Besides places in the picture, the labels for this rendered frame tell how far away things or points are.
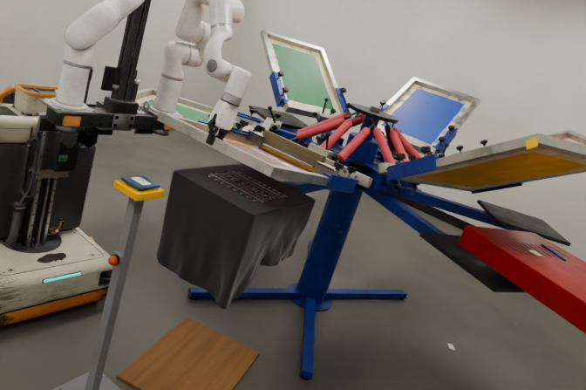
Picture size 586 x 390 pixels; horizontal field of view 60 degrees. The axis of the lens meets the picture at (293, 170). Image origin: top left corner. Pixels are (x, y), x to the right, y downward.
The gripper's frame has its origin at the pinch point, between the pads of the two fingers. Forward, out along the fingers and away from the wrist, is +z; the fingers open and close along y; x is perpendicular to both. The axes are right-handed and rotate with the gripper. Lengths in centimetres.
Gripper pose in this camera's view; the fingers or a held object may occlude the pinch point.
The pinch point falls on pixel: (214, 140)
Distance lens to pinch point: 193.8
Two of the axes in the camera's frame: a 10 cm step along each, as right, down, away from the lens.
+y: -4.6, -1.0, -8.8
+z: -3.9, 9.1, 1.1
